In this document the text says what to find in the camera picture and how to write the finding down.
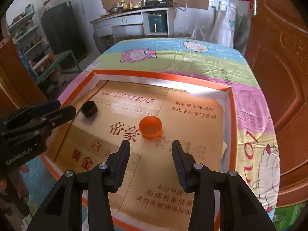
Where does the black bottle cap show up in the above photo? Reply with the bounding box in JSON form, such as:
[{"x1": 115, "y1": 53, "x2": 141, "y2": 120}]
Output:
[{"x1": 81, "y1": 101, "x2": 98, "y2": 118}]

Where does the dark orange bottle cap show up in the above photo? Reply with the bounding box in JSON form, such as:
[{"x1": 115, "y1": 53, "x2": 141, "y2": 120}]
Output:
[{"x1": 139, "y1": 116, "x2": 162, "y2": 140}]

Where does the green beer carton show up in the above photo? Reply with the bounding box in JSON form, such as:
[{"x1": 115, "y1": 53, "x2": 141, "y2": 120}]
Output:
[{"x1": 274, "y1": 202, "x2": 306, "y2": 230}]

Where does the green metal stool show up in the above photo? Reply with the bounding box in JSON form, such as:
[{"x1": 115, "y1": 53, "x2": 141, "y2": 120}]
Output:
[{"x1": 35, "y1": 49, "x2": 82, "y2": 85}]

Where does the colourful cartoon sheep tablecloth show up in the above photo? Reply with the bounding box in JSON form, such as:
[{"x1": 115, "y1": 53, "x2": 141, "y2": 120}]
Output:
[{"x1": 21, "y1": 37, "x2": 281, "y2": 231}]

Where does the storage shelf rack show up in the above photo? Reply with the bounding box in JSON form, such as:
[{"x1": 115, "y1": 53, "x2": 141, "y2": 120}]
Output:
[{"x1": 9, "y1": 4, "x2": 55, "y2": 80}]

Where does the orange white cardboard tray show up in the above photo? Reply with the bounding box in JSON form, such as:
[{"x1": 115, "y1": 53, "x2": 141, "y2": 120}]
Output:
[{"x1": 41, "y1": 70, "x2": 237, "y2": 230}]

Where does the black refrigerator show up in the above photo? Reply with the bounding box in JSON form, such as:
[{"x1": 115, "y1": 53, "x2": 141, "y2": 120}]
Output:
[{"x1": 41, "y1": 1, "x2": 88, "y2": 61}]

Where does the metal wok pan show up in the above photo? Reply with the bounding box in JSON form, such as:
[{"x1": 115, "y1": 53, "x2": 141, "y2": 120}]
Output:
[{"x1": 108, "y1": 6, "x2": 124, "y2": 14}]

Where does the white kitchen counter cabinet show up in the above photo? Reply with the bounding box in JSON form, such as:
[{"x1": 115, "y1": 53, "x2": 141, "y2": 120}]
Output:
[{"x1": 91, "y1": 7, "x2": 176, "y2": 53}]

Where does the teal air fryer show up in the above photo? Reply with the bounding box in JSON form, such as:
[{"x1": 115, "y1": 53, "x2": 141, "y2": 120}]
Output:
[{"x1": 148, "y1": 13, "x2": 168, "y2": 33}]

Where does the black gas stove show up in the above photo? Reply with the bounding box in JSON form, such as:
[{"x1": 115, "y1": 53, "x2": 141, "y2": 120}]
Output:
[{"x1": 144, "y1": 0, "x2": 173, "y2": 8}]

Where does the brown wooden door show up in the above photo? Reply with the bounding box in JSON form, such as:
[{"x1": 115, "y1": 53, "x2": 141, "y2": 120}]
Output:
[{"x1": 245, "y1": 0, "x2": 307, "y2": 207}]

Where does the white plastic bag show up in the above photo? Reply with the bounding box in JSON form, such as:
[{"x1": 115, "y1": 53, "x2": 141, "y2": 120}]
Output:
[{"x1": 191, "y1": 3, "x2": 238, "y2": 49}]

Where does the silver door handle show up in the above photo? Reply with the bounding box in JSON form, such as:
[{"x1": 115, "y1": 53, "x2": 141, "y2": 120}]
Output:
[{"x1": 249, "y1": 0, "x2": 257, "y2": 17}]

